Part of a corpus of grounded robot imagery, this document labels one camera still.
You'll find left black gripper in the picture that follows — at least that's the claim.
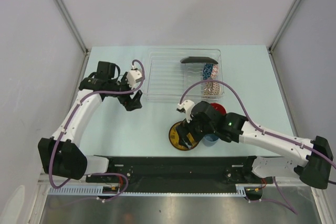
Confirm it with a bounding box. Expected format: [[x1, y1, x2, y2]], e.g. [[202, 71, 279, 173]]
[[108, 72, 142, 111]]

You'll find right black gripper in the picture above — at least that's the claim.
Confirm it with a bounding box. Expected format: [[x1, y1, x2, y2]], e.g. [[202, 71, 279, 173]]
[[175, 115, 215, 149]]

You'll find yellow round saucer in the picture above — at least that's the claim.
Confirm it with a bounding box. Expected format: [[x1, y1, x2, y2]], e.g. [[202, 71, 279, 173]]
[[169, 121, 199, 151]]

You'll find light blue cup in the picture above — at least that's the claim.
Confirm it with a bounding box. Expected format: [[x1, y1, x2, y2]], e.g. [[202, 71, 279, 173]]
[[202, 134, 219, 147]]

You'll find white wire dish rack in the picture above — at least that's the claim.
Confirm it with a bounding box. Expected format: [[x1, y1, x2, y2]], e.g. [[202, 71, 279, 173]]
[[144, 47, 224, 103]]

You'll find red black mug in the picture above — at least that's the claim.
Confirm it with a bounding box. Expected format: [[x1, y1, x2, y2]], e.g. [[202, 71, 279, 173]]
[[211, 103, 227, 115]]

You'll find red white patterned bowl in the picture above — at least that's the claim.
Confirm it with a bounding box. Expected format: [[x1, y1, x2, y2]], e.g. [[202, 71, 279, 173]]
[[204, 65, 221, 98]]

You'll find black floral square plate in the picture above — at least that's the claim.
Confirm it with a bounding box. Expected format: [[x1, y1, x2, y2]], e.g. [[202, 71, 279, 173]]
[[180, 56, 218, 65]]

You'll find blue white patterned bowl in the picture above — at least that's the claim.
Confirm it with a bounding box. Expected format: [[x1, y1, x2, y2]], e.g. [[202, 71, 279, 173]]
[[202, 63, 213, 80]]

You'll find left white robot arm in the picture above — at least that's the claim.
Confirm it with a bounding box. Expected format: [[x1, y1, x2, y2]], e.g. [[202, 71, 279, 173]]
[[38, 60, 145, 182]]

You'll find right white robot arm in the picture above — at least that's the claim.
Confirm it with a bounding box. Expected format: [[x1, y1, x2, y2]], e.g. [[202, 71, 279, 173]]
[[176, 100, 333, 189]]

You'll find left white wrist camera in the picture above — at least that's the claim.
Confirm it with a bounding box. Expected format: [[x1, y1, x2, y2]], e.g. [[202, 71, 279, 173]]
[[127, 69, 144, 89]]

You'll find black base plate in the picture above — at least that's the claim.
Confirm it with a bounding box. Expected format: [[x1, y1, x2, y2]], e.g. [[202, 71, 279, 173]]
[[83, 156, 273, 190]]

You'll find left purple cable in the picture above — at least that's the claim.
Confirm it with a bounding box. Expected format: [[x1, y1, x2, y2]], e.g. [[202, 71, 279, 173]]
[[48, 59, 145, 204]]

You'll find white slotted cable duct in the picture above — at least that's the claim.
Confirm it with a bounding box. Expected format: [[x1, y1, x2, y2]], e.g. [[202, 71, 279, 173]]
[[48, 185, 263, 197]]

